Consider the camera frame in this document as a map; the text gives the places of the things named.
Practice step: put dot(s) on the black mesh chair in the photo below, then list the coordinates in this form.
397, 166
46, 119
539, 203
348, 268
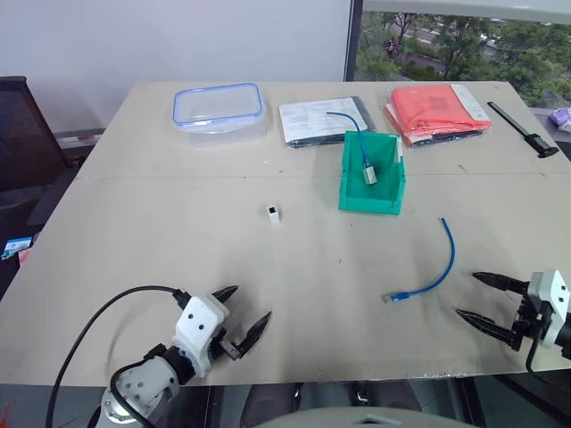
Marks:
27, 134

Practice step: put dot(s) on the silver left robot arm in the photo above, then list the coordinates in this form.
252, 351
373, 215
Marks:
143, 388

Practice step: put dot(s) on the green plastic bin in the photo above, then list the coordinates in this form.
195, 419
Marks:
357, 178

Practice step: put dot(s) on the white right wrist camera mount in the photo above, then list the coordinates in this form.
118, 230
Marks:
556, 290

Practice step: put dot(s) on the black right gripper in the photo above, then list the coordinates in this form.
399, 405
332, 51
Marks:
531, 323

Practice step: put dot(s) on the red packaged item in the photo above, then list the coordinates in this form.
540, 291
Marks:
428, 109

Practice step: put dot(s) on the small blue box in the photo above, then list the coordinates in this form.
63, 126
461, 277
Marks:
15, 247

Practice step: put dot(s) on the dark bag with white papers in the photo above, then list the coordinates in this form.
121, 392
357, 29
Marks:
308, 118

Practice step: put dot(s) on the small white adapter block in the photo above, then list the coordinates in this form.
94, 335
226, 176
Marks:
273, 216

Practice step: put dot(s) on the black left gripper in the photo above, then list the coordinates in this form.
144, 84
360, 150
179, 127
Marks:
227, 348

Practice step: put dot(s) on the dark window frame post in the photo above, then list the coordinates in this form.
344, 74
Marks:
353, 40

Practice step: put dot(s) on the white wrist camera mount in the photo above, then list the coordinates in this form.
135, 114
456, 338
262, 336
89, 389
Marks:
198, 318
556, 290

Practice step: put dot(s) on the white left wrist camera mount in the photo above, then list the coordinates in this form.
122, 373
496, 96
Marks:
198, 318

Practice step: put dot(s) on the dark rounded shape under table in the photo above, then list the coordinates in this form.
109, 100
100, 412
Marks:
272, 399

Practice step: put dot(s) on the purple crumpled item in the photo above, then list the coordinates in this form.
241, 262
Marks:
563, 118

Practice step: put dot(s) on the black caliper tool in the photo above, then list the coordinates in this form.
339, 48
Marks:
533, 138

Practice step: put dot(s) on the clear container with blue rim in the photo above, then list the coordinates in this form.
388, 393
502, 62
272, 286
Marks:
218, 129

